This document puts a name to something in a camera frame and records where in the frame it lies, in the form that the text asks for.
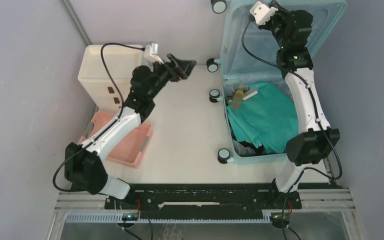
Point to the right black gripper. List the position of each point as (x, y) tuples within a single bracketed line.
[(281, 11)]

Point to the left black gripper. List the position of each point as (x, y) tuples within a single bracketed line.
[(188, 65)]

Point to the light blue ribbed suitcase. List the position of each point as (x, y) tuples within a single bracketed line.
[(248, 55)]

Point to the teal shirt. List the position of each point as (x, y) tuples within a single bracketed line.
[(269, 118)]

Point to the pink perforated plastic basket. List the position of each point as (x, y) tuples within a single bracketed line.
[(130, 150)]

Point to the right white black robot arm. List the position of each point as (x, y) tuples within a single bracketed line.
[(316, 139)]

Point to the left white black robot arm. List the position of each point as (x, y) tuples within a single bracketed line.
[(83, 164)]

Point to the beige plastic bottle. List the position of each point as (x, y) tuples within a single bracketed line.
[(237, 98)]

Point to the white three-drawer storage cabinet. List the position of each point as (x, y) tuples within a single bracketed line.
[(100, 77)]

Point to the white flat box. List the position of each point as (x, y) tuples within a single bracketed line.
[(250, 93)]

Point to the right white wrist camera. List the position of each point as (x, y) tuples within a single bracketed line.
[(262, 12)]

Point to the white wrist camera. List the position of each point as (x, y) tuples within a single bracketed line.
[(151, 53), (262, 12)]

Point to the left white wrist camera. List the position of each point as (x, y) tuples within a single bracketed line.
[(151, 53)]

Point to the black mounting rail base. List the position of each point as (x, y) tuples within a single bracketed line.
[(208, 200)]

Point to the white slotted cable duct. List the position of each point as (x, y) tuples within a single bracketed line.
[(105, 218)]

